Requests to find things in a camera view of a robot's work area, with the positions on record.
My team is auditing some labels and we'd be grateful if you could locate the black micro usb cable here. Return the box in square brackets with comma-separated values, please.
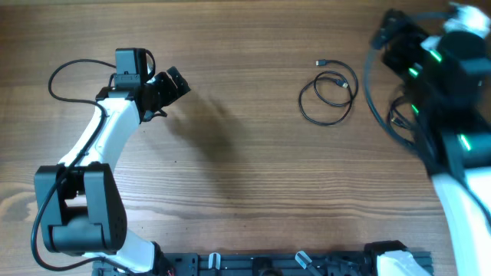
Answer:
[298, 59, 360, 127]

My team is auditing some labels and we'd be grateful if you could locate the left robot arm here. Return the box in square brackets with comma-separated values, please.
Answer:
[30, 67, 190, 275]

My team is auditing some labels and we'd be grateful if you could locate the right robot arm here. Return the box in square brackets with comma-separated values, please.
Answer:
[363, 5, 490, 275]

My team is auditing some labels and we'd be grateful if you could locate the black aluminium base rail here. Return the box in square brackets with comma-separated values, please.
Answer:
[91, 251, 434, 276]

